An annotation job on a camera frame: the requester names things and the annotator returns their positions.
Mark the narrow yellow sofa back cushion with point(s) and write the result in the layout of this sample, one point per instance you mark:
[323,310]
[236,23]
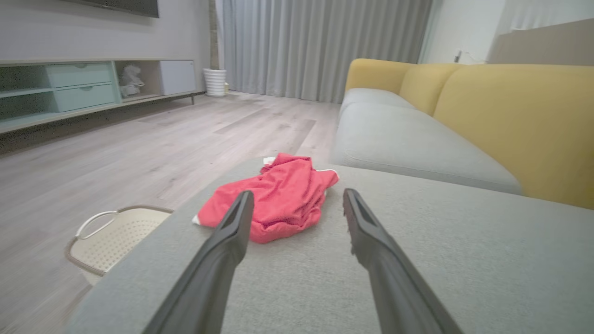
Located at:
[424,86]

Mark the mint green cabinet drawer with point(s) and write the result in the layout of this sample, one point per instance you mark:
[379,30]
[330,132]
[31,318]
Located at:
[79,75]
[83,97]

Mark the large grey sofa seat cushion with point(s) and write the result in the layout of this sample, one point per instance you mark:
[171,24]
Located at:
[408,144]

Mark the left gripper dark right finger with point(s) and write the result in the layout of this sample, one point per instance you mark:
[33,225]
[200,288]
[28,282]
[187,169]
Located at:
[390,278]

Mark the white ribbed floor pot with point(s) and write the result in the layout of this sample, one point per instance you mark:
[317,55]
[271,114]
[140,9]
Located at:
[215,82]

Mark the beige upholstered panel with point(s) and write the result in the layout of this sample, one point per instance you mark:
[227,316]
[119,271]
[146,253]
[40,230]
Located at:
[547,46]

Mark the white sheer curtain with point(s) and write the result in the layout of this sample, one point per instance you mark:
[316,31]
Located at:
[552,14]

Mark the red basketball shorts white stripes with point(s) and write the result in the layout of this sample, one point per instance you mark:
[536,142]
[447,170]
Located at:
[283,199]

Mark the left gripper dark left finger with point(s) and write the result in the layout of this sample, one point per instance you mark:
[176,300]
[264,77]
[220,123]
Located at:
[213,273]

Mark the grey sofa seat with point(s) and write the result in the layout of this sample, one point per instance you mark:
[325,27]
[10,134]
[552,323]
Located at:
[464,260]

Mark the small grey sofa seat cushion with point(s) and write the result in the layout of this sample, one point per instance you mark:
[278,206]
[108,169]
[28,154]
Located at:
[371,96]

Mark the grey pleated curtain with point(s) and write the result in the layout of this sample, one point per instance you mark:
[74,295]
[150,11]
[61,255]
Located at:
[315,46]

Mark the white plush toy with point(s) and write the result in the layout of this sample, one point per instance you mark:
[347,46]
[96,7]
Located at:
[131,81]

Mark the white cabinet door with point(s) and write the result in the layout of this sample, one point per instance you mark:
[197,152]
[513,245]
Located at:
[177,77]

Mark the cream perforated laundry basket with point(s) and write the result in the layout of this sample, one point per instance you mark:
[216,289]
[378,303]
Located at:
[120,236]

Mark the long low TV cabinet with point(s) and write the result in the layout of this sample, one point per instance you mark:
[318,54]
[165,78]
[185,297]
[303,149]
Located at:
[28,99]

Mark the wide yellow sofa back cushion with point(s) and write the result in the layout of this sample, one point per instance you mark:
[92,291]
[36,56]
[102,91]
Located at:
[519,125]

